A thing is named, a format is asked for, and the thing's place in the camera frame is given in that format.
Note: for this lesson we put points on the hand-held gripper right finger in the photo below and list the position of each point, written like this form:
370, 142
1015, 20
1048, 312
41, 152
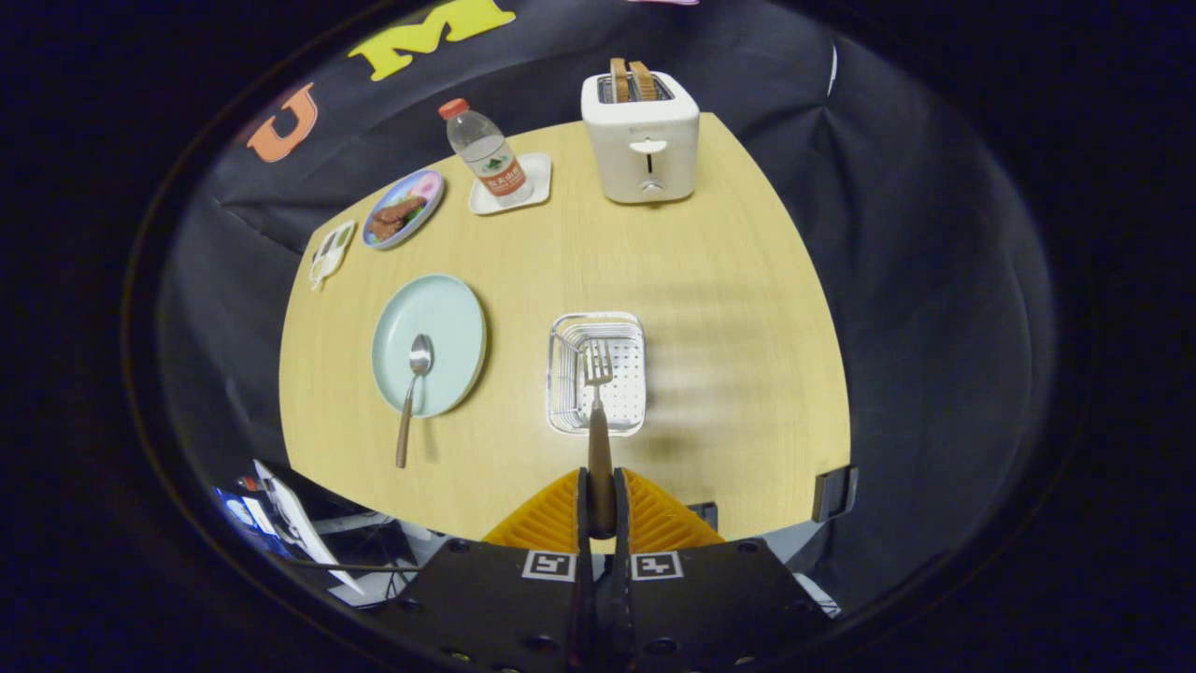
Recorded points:
621, 533

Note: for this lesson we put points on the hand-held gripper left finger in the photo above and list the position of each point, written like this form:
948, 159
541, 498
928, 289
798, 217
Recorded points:
583, 523

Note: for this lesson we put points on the black table clamp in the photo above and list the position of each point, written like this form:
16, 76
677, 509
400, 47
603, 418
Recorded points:
834, 493
705, 514

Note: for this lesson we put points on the light green plate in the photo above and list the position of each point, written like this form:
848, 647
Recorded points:
453, 318

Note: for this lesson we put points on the white flat board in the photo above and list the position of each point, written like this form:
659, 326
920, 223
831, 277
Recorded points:
299, 528

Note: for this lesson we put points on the blue packet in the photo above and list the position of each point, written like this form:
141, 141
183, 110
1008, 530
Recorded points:
245, 512

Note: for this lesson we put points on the white square coaster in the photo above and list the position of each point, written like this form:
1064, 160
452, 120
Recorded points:
539, 173

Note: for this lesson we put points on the small white sauce tray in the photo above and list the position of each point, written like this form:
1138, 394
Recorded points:
334, 250

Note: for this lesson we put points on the patterned plate with food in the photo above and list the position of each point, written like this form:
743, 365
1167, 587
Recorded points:
411, 194

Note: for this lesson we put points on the clear bottle with red cap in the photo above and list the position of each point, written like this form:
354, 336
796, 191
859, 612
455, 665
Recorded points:
486, 154

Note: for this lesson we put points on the white toaster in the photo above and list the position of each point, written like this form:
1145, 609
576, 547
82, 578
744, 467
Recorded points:
607, 140

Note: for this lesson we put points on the black backdrop cloth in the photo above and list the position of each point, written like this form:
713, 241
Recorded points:
888, 234

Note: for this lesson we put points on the brown toast slice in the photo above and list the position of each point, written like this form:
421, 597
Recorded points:
643, 81
620, 79

